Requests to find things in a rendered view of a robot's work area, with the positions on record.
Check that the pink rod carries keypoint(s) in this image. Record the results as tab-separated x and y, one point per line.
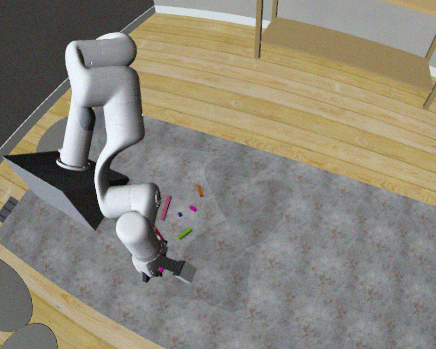
166	208

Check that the lime green rod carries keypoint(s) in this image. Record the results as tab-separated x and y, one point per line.
185	233

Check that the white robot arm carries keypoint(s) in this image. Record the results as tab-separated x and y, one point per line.
117	89

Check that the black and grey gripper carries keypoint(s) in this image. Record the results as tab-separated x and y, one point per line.
149	269

